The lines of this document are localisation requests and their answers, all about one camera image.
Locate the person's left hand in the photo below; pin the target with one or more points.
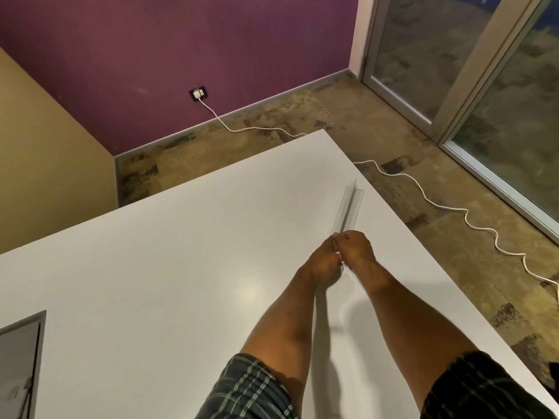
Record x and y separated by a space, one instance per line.
322 260

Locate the person's right hand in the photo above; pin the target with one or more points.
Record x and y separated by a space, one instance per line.
359 250

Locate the person's left fingers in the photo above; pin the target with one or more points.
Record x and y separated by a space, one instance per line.
336 248

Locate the person's right fingers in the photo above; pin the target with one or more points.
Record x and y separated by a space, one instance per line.
345 246

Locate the clear plastic strip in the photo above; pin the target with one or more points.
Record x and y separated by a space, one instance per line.
346 207

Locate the person's left forearm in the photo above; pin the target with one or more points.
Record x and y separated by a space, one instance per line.
280 323

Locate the person's right forearm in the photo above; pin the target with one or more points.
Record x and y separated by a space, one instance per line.
408 316

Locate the plaid shirt left sleeve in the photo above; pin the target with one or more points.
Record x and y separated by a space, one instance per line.
246 390

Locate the plaid shirt sleeve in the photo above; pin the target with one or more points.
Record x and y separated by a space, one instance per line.
484 388
246 390

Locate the plaid shirt right sleeve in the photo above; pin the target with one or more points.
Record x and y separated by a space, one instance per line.
484 388

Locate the glass sliding door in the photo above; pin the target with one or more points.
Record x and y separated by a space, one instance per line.
463 82

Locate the white plug adapter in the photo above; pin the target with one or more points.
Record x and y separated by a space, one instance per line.
198 93

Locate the black wall socket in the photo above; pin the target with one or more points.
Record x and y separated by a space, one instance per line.
200 93

